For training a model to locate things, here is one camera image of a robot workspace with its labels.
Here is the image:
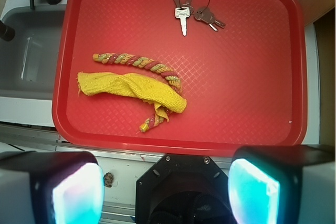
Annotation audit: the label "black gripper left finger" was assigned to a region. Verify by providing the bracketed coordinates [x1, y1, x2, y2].
[1, 151, 104, 223]

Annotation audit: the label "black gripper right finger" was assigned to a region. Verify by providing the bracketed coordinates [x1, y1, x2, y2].
[228, 145, 335, 223]

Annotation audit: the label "silver keys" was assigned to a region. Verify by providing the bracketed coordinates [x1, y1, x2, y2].
[173, 0, 226, 36]

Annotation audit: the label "yellow cloth rag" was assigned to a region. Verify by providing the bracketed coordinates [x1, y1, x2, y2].
[77, 72, 187, 132]

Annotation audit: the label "grey toy sink basin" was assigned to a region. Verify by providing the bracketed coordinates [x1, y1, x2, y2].
[1, 0, 67, 127]

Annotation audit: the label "red plastic tray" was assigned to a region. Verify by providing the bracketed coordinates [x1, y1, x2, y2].
[52, 0, 307, 157]

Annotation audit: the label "black octagonal mount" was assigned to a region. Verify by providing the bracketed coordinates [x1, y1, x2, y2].
[135, 154, 237, 223]

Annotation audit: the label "multicoloured twisted rope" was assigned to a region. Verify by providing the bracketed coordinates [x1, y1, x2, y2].
[92, 52, 183, 133]

